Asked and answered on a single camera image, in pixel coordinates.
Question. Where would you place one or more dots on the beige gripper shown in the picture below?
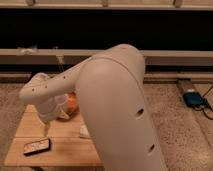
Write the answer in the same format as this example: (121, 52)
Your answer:
(52, 109)

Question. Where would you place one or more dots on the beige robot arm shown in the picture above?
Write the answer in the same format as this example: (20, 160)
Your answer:
(111, 100)

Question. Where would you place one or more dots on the wooden low table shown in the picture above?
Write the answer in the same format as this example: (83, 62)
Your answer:
(67, 148)

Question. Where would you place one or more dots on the orange wooden bowl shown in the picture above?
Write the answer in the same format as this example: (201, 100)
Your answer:
(68, 106)

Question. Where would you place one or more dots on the pale sponge block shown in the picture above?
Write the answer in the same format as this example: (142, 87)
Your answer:
(83, 132)

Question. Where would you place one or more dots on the blue power adapter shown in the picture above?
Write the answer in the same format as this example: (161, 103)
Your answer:
(193, 98)

